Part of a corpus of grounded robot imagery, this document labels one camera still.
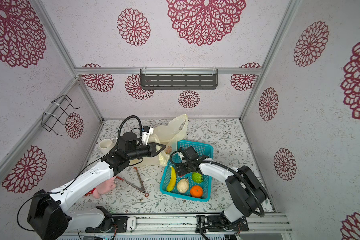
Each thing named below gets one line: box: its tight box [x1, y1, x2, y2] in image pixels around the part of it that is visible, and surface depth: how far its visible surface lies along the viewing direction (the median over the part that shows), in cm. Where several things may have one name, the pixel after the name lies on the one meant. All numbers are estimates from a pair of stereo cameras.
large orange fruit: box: [190, 185, 204, 198], surface depth 82 cm
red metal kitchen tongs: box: [116, 166, 149, 198], surface depth 87 cm
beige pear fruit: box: [177, 176, 190, 194], surface depth 83 cm
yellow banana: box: [166, 165, 177, 192], surface depth 89 cm
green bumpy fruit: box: [192, 172, 203, 184], surface depth 85 cm
